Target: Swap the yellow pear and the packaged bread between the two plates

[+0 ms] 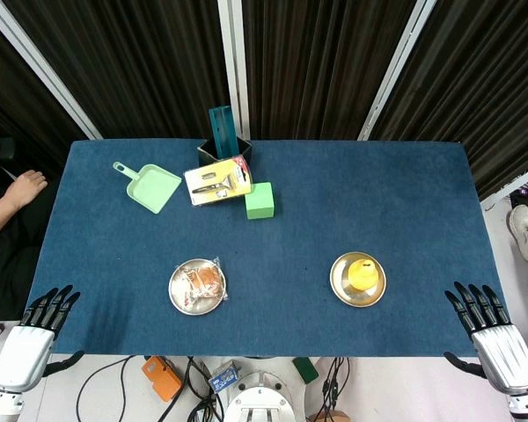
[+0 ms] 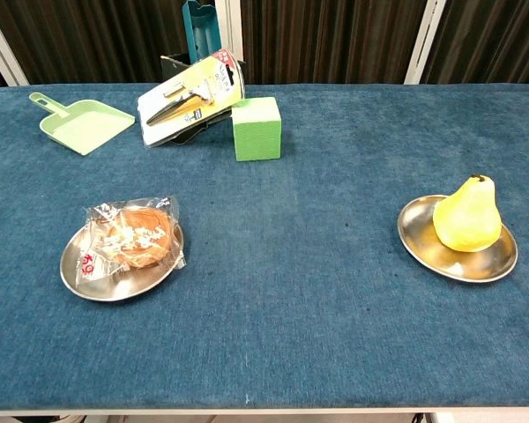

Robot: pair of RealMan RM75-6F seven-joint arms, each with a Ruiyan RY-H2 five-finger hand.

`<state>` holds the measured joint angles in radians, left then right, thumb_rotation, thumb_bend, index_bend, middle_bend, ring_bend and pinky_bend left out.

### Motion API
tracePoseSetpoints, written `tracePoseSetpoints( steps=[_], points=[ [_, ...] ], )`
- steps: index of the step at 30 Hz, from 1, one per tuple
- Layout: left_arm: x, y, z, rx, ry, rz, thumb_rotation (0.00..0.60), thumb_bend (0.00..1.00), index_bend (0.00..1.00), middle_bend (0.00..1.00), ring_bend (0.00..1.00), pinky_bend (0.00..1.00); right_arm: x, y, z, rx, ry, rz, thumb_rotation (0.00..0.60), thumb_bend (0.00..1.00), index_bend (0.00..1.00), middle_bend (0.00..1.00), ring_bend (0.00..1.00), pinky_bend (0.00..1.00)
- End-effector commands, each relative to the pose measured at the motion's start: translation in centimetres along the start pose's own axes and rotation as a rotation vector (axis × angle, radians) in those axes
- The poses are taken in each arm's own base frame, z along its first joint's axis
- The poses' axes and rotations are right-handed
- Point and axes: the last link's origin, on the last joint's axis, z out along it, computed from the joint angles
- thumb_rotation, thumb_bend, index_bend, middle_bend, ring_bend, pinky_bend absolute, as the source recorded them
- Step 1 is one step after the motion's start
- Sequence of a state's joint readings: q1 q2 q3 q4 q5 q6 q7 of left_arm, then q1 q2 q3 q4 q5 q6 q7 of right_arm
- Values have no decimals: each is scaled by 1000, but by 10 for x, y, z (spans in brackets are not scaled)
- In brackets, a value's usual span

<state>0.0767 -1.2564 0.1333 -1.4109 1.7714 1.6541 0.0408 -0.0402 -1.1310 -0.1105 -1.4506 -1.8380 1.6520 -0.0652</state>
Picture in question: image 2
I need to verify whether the blue table cloth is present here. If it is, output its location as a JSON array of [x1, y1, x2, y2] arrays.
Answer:
[[0, 83, 529, 412]]

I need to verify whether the packaged peeler on yellow card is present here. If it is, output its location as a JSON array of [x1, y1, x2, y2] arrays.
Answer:
[[136, 48, 247, 148]]

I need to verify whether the green foam cube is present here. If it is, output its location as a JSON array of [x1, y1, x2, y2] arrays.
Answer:
[[231, 96, 284, 163]]

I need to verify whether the bread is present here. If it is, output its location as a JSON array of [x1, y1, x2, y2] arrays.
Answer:
[[84, 196, 188, 283]]

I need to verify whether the white frame post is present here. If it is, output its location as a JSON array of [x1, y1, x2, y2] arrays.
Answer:
[[404, 0, 447, 85], [0, 0, 30, 87], [214, 0, 244, 85]]

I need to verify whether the teal plastic channel piece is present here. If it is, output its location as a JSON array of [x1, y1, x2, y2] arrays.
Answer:
[[182, 0, 223, 63]]

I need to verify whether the black pleated curtain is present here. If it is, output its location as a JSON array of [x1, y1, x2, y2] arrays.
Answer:
[[0, 0, 217, 85], [421, 0, 529, 87], [240, 0, 429, 85]]

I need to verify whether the round steel plate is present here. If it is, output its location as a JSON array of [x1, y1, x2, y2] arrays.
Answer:
[[397, 195, 519, 284]]

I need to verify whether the packaged muffin in wrapper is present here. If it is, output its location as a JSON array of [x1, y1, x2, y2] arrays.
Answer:
[[59, 219, 185, 303]]

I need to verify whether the light green plastic dustpan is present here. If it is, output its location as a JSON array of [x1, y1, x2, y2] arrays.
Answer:
[[28, 92, 137, 157]]

